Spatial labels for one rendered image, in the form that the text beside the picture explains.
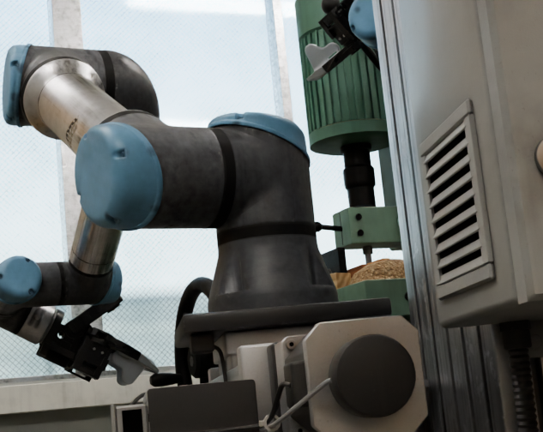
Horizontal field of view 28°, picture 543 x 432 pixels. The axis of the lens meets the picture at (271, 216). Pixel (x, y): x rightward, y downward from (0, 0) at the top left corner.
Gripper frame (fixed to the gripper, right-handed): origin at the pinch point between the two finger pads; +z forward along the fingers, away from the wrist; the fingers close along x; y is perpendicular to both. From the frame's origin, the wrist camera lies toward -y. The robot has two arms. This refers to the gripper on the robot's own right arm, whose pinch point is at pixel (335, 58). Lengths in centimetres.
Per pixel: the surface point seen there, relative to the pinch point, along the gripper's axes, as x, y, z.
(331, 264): 22.1, -28.0, 12.3
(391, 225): 9.1, -30.4, 8.7
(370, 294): 34.1, -30.0, -16.6
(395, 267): 26.7, -30.4, -14.9
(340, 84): -0.8, -4.3, 5.7
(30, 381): 55, -15, 144
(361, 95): -1.7, -8.3, 4.2
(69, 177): 6, 21, 144
